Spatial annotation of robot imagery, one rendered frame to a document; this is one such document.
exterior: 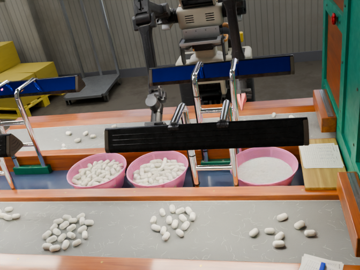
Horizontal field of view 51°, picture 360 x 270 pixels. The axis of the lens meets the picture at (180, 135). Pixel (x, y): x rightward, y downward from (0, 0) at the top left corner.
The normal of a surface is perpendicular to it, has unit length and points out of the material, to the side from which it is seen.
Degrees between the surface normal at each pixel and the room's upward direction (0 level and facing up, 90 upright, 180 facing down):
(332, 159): 0
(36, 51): 90
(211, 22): 98
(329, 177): 0
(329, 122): 90
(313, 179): 0
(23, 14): 90
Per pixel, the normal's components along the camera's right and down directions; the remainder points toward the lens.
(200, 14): -0.16, 0.61
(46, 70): 0.93, 0.03
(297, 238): -0.16, -0.87
